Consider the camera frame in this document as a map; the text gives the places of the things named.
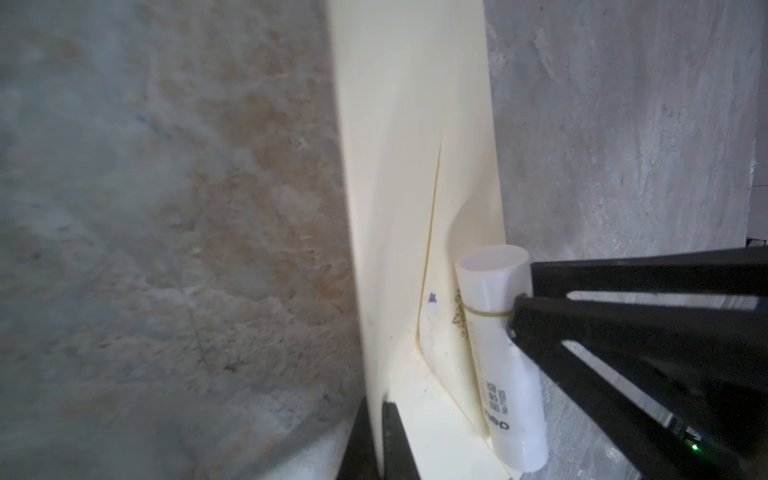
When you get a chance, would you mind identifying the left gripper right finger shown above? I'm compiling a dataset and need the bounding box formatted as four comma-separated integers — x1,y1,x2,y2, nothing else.
382,402,420,480

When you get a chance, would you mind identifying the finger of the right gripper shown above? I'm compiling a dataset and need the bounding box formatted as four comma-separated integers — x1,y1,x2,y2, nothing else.
531,246,767,297
508,296,767,479

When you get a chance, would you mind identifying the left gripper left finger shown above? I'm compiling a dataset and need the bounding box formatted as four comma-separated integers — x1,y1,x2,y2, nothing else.
336,398,379,480

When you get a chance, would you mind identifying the white glue stick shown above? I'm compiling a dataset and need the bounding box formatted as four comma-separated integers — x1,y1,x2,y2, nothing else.
455,245,549,473

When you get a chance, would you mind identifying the yellow manila envelope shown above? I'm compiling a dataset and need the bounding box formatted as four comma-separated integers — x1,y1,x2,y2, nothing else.
327,1,516,479

